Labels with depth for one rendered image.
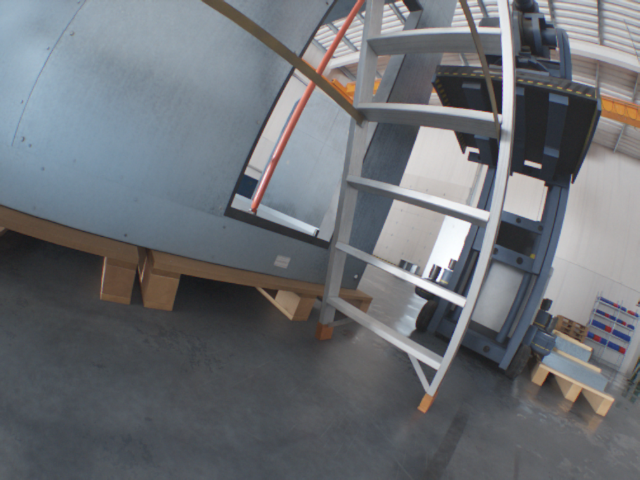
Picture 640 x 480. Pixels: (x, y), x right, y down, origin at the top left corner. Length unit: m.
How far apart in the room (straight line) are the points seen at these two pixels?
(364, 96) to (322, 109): 4.90
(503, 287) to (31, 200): 2.60
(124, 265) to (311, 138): 5.00
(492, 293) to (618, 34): 8.37
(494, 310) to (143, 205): 2.21
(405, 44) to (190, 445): 1.07
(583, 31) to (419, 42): 8.65
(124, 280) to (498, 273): 2.23
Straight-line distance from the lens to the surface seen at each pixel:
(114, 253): 0.83
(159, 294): 0.90
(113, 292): 0.89
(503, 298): 2.19
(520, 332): 1.91
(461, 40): 0.78
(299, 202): 5.38
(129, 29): 0.97
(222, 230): 0.99
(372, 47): 0.90
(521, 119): 1.59
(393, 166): 1.59
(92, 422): 0.56
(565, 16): 9.15
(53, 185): 0.93
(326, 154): 5.60
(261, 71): 1.03
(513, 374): 2.02
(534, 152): 1.99
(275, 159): 1.11
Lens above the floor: 0.45
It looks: 3 degrees down
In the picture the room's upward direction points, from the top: 22 degrees clockwise
